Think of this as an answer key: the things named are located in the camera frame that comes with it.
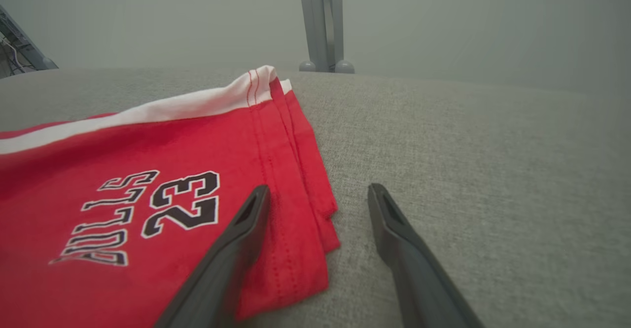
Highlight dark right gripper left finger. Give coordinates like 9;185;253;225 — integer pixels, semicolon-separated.
154;185;271;328

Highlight red basketball shorts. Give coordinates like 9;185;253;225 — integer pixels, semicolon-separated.
0;65;342;328

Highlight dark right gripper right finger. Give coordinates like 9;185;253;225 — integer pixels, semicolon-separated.
368;183;486;328

